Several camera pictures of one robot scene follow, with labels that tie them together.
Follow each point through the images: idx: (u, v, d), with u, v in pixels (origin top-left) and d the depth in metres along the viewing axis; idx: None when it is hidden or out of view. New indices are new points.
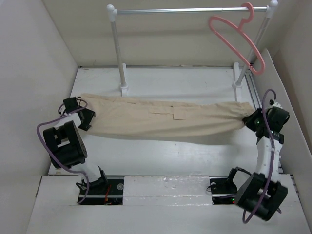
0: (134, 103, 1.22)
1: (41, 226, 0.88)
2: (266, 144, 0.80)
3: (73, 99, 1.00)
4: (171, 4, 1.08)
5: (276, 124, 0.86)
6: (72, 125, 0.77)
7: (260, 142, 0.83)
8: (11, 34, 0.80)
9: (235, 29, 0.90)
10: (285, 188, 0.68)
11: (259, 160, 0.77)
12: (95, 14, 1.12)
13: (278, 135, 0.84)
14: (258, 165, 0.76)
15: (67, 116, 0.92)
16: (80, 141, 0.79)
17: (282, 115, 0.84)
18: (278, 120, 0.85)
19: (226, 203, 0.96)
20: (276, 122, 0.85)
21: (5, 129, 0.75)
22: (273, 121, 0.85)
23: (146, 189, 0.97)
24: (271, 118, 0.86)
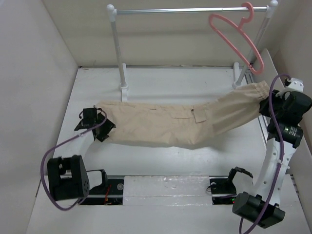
0: (155, 108, 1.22)
1: (41, 226, 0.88)
2: (274, 152, 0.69)
3: (92, 110, 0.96)
4: (171, 4, 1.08)
5: (294, 116, 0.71)
6: (79, 162, 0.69)
7: (269, 145, 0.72)
8: (11, 34, 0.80)
9: (235, 29, 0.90)
10: (282, 214, 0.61)
11: (262, 172, 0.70)
12: (96, 13, 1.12)
13: (295, 131, 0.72)
14: (259, 178, 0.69)
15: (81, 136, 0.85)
16: (85, 177, 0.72)
17: (302, 106, 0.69)
18: (296, 111, 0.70)
19: (226, 203, 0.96)
20: (293, 113, 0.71)
21: (4, 129, 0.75)
22: (290, 113, 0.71)
23: (146, 189, 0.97)
24: (288, 110, 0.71)
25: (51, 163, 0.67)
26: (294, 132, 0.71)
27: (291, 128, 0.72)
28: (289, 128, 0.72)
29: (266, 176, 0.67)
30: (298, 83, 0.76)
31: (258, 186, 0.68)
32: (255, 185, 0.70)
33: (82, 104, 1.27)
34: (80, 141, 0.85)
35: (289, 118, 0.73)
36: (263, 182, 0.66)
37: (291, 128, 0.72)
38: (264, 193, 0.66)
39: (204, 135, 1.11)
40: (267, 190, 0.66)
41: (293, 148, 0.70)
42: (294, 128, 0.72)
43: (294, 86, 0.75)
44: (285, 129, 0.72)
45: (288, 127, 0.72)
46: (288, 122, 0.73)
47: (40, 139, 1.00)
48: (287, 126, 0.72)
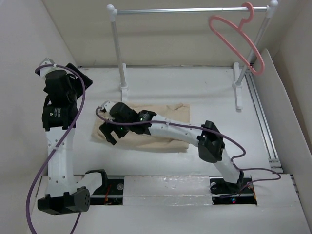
0: (161, 109, 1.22)
1: (40, 226, 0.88)
2: (161, 126, 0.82)
3: (60, 85, 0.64)
4: (172, 4, 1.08)
5: (130, 114, 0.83)
6: (73, 204, 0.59)
7: (155, 130, 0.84)
8: (11, 34, 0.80)
9: (235, 29, 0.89)
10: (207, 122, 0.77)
11: (179, 137, 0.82)
12: (96, 13, 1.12)
13: (145, 115, 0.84)
14: (186, 139, 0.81)
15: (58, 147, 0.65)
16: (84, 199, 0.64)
17: (124, 107, 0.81)
18: (128, 111, 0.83)
19: (226, 203, 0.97)
20: (127, 113, 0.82)
21: (4, 129, 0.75)
22: (128, 115, 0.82)
23: (146, 189, 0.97)
24: (126, 117, 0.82)
25: (42, 205, 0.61)
26: (145, 115, 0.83)
27: (144, 116, 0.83)
28: (141, 116, 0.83)
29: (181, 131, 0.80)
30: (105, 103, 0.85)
31: (190, 139, 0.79)
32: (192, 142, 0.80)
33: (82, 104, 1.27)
34: (61, 159, 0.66)
35: (132, 115, 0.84)
36: (185, 133, 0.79)
37: (141, 115, 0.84)
38: (194, 133, 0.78)
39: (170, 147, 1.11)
40: (192, 131, 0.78)
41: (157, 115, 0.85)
42: (145, 113, 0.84)
43: (109, 105, 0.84)
44: (140, 120, 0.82)
45: (141, 116, 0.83)
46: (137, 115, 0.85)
47: (40, 139, 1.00)
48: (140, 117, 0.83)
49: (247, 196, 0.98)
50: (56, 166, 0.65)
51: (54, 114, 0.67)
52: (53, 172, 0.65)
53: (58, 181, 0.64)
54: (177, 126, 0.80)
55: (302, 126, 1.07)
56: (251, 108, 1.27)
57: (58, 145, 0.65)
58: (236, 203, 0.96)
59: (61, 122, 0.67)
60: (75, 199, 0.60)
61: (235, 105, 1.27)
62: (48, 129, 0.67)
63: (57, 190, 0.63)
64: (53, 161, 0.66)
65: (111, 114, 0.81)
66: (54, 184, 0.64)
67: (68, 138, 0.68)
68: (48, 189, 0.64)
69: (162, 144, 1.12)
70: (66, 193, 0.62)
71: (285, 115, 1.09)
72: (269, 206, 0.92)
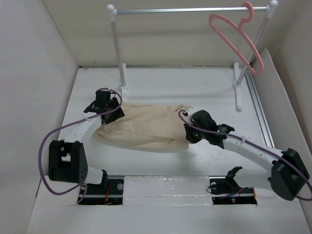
0: (161, 109, 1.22)
1: (41, 226, 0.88)
2: (235, 141, 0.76)
3: (106, 94, 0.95)
4: (171, 4, 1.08)
5: (210, 124, 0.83)
6: (79, 149, 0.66)
7: (227, 145, 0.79)
8: (11, 34, 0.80)
9: (235, 29, 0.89)
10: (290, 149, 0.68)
11: (252, 157, 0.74)
12: (96, 13, 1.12)
13: (224, 129, 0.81)
14: (259, 161, 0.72)
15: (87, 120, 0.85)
16: (83, 165, 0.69)
17: (206, 115, 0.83)
18: (209, 120, 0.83)
19: (226, 203, 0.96)
20: (208, 122, 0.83)
21: (5, 129, 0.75)
22: (207, 125, 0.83)
23: (146, 189, 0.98)
24: (205, 125, 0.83)
25: (53, 144, 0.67)
26: (224, 128, 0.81)
27: (222, 128, 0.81)
28: (219, 128, 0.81)
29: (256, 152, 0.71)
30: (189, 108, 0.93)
31: (264, 163, 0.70)
32: (266, 167, 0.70)
33: (82, 104, 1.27)
34: (85, 126, 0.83)
35: (211, 126, 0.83)
36: (261, 155, 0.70)
37: (219, 127, 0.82)
38: (271, 158, 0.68)
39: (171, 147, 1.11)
40: (269, 155, 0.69)
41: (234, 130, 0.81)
42: (222, 126, 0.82)
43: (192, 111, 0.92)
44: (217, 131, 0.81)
45: (219, 128, 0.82)
46: (215, 127, 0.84)
47: (40, 139, 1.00)
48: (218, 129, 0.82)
49: (247, 196, 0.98)
50: (80, 127, 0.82)
51: (94, 108, 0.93)
52: (74, 130, 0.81)
53: (76, 134, 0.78)
54: (254, 146, 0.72)
55: (302, 126, 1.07)
56: (251, 108, 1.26)
57: (89, 117, 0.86)
58: (236, 203, 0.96)
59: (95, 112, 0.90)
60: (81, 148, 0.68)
61: (235, 105, 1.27)
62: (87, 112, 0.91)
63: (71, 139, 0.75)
64: (79, 125, 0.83)
65: (193, 118, 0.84)
66: (71, 135, 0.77)
67: (97, 119, 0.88)
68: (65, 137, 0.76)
69: (162, 144, 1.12)
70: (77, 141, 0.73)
71: (285, 115, 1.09)
72: (269, 206, 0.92)
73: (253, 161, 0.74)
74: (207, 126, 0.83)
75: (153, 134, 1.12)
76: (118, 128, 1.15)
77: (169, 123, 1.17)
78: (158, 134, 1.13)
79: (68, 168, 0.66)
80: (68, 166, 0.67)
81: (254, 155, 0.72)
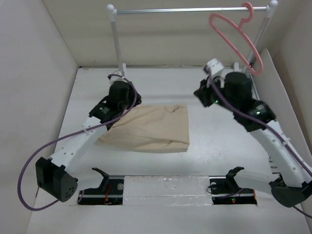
0: (161, 110, 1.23)
1: (41, 226, 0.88)
2: (271, 139, 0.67)
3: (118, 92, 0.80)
4: (171, 4, 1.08)
5: (247, 98, 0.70)
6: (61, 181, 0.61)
7: (261, 136, 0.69)
8: (11, 34, 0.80)
9: (235, 29, 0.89)
10: None
11: (280, 162, 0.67)
12: (96, 13, 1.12)
13: (262, 108, 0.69)
14: (284, 171, 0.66)
15: (85, 130, 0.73)
16: (69, 185, 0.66)
17: (248, 85, 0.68)
18: (248, 92, 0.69)
19: (226, 203, 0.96)
20: (245, 95, 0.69)
21: (6, 130, 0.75)
22: (243, 96, 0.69)
23: (146, 189, 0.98)
24: (242, 96, 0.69)
25: (39, 163, 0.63)
26: (261, 108, 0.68)
27: (260, 108, 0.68)
28: (257, 109, 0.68)
29: (290, 164, 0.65)
30: (213, 64, 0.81)
31: (291, 177, 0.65)
32: (288, 179, 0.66)
33: (82, 104, 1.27)
34: (80, 140, 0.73)
35: (247, 100, 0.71)
36: (293, 169, 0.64)
37: (257, 107, 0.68)
38: (303, 178, 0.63)
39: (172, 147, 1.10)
40: (302, 173, 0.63)
41: (276, 121, 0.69)
42: (260, 106, 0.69)
43: (215, 68, 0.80)
44: (256, 113, 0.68)
45: (257, 108, 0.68)
46: (249, 103, 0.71)
47: (40, 139, 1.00)
48: (256, 109, 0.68)
49: (246, 196, 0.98)
50: (73, 142, 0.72)
51: (102, 110, 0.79)
52: (67, 146, 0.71)
53: (67, 153, 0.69)
54: (292, 155, 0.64)
55: (302, 126, 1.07)
56: None
57: (88, 129, 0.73)
58: (236, 203, 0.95)
59: (102, 117, 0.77)
60: (65, 178, 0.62)
61: None
62: (90, 116, 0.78)
63: (60, 160, 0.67)
64: (74, 138, 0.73)
65: (229, 83, 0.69)
66: (61, 154, 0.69)
67: (98, 130, 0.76)
68: (53, 155, 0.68)
69: (162, 144, 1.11)
70: (61, 166, 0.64)
71: (285, 115, 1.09)
72: (269, 206, 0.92)
73: (278, 162, 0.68)
74: (242, 100, 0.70)
75: (153, 134, 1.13)
76: (118, 128, 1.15)
77: (169, 124, 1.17)
78: (158, 134, 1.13)
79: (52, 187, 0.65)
80: (53, 186, 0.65)
81: (285, 162, 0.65)
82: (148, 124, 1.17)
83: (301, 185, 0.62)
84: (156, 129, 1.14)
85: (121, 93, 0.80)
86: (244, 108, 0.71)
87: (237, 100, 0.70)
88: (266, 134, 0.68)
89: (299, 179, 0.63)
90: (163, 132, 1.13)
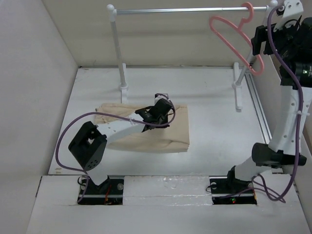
0: None
1: (41, 226, 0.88)
2: (292, 102, 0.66)
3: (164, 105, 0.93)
4: (171, 4, 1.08)
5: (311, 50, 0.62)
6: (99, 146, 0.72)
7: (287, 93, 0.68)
8: (11, 34, 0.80)
9: (235, 29, 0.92)
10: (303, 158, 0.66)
11: (280, 125, 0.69)
12: (96, 13, 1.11)
13: None
14: (278, 132, 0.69)
15: (130, 121, 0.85)
16: (95, 158, 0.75)
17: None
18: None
19: (226, 203, 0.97)
20: (309, 48, 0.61)
21: (6, 130, 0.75)
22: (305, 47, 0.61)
23: (146, 189, 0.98)
24: (303, 45, 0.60)
25: (87, 124, 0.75)
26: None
27: (310, 69, 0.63)
28: (307, 69, 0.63)
29: (285, 130, 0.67)
30: (291, 5, 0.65)
31: (276, 139, 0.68)
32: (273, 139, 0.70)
33: (82, 104, 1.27)
34: (125, 125, 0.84)
35: (304, 54, 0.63)
36: (283, 136, 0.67)
37: (309, 67, 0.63)
38: (283, 147, 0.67)
39: (172, 147, 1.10)
40: (286, 144, 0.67)
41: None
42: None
43: (292, 11, 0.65)
44: (303, 71, 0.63)
45: (307, 69, 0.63)
46: (305, 58, 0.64)
47: (40, 139, 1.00)
48: (304, 67, 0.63)
49: (246, 196, 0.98)
50: (119, 124, 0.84)
51: (146, 113, 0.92)
52: (113, 123, 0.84)
53: (110, 128, 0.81)
54: (294, 127, 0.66)
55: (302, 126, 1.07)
56: (251, 108, 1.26)
57: (134, 120, 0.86)
58: (236, 203, 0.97)
59: (145, 117, 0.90)
60: (100, 146, 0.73)
61: (235, 105, 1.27)
62: (136, 113, 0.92)
63: (103, 131, 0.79)
64: (121, 122, 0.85)
65: (304, 24, 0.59)
66: (106, 127, 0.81)
67: (139, 125, 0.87)
68: (100, 125, 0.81)
69: (162, 144, 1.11)
70: (104, 134, 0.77)
71: None
72: (269, 206, 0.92)
73: (278, 123, 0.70)
74: (303, 49, 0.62)
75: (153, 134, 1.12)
76: None
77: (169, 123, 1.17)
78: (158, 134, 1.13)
79: (82, 152, 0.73)
80: (84, 151, 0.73)
81: (285, 126, 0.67)
82: None
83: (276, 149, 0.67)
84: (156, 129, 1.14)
85: (165, 108, 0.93)
86: (298, 61, 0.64)
87: (297, 47, 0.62)
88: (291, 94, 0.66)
89: (278, 144, 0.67)
90: (163, 132, 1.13)
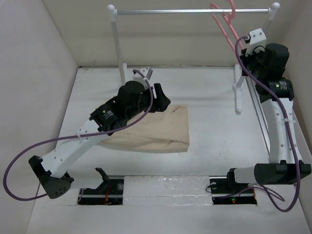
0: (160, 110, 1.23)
1: (41, 226, 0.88)
2: (277, 113, 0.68)
3: (127, 96, 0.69)
4: (172, 5, 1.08)
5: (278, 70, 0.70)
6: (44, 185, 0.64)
7: (268, 108, 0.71)
8: (11, 35, 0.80)
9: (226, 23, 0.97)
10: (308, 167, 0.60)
11: (274, 137, 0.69)
12: (96, 13, 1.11)
13: (285, 85, 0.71)
14: (274, 146, 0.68)
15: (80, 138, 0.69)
16: (56, 188, 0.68)
17: (283, 56, 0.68)
18: (278, 66, 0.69)
19: (226, 203, 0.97)
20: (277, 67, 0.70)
21: (6, 131, 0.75)
22: None
23: (146, 190, 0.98)
24: (271, 65, 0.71)
25: (31, 161, 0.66)
26: (285, 87, 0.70)
27: (281, 83, 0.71)
28: (279, 84, 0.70)
29: (281, 139, 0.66)
30: (256, 33, 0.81)
31: (276, 151, 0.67)
32: (273, 155, 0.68)
33: (82, 104, 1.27)
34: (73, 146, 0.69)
35: None
36: (281, 146, 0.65)
37: (280, 82, 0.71)
38: (286, 156, 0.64)
39: (172, 147, 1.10)
40: (288, 152, 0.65)
41: (290, 101, 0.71)
42: (283, 82, 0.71)
43: (256, 39, 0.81)
44: (276, 86, 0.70)
45: (277, 83, 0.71)
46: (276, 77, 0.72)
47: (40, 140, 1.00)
48: (276, 83, 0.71)
49: (246, 196, 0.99)
50: (67, 147, 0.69)
51: (105, 113, 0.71)
52: (60, 149, 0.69)
53: (56, 158, 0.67)
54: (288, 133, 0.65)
55: (302, 126, 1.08)
56: (251, 109, 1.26)
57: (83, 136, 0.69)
58: (236, 203, 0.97)
59: (103, 122, 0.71)
60: (48, 185, 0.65)
61: (234, 108, 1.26)
62: (91, 119, 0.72)
63: (48, 165, 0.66)
64: (69, 143, 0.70)
65: None
66: (50, 159, 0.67)
67: (94, 137, 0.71)
68: (45, 157, 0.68)
69: (162, 144, 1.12)
70: (48, 172, 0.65)
71: None
72: (269, 206, 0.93)
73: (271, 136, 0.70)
74: None
75: (153, 134, 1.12)
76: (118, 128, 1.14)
77: (169, 124, 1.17)
78: (158, 134, 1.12)
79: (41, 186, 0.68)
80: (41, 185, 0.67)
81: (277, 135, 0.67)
82: (149, 123, 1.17)
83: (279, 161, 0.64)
84: (156, 129, 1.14)
85: (130, 99, 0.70)
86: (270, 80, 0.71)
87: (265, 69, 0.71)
88: (273, 109, 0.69)
89: (279, 155, 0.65)
90: (163, 132, 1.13)
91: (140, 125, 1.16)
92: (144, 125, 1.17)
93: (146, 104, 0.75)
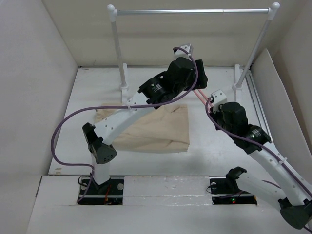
0: (160, 110, 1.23)
1: (41, 226, 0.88)
2: (269, 160, 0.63)
3: (176, 70, 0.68)
4: (172, 5, 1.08)
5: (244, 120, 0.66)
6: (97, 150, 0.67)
7: (257, 158, 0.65)
8: (11, 35, 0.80)
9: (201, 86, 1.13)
10: None
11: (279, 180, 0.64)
12: (96, 13, 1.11)
13: (258, 131, 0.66)
14: (286, 188, 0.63)
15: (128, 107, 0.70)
16: (106, 155, 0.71)
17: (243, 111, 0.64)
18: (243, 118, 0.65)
19: (226, 203, 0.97)
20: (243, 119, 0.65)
21: (6, 131, 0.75)
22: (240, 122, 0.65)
23: (146, 190, 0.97)
24: (238, 121, 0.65)
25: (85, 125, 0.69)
26: (259, 133, 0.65)
27: (254, 131, 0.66)
28: (253, 132, 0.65)
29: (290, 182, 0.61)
30: (217, 93, 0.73)
31: (291, 194, 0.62)
32: (291, 198, 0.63)
33: (82, 104, 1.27)
34: (123, 116, 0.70)
35: (243, 125, 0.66)
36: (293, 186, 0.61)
37: (252, 131, 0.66)
38: (303, 195, 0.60)
39: (172, 147, 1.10)
40: (302, 190, 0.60)
41: (271, 143, 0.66)
42: (256, 129, 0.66)
43: (219, 99, 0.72)
44: (252, 136, 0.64)
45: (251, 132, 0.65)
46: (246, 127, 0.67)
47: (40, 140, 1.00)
48: (250, 133, 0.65)
49: (246, 196, 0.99)
50: (117, 116, 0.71)
51: (152, 87, 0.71)
52: (111, 117, 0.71)
53: (107, 126, 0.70)
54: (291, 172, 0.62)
55: (302, 126, 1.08)
56: (251, 108, 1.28)
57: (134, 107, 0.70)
58: (236, 203, 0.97)
59: (150, 95, 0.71)
60: (101, 149, 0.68)
61: None
62: (140, 92, 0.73)
63: (100, 132, 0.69)
64: (119, 112, 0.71)
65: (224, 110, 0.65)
66: (102, 126, 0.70)
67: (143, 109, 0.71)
68: (97, 124, 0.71)
69: (162, 144, 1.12)
70: (100, 138, 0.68)
71: (287, 114, 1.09)
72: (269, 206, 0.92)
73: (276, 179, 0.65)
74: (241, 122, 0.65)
75: (153, 134, 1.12)
76: None
77: (169, 123, 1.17)
78: (158, 134, 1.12)
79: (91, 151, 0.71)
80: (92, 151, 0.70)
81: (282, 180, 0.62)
82: (149, 123, 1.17)
83: (303, 203, 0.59)
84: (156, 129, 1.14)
85: (180, 72, 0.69)
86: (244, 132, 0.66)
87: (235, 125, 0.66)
88: (263, 156, 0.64)
89: (298, 197, 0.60)
90: (163, 132, 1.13)
91: (140, 125, 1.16)
92: (145, 125, 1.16)
93: (192, 80, 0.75)
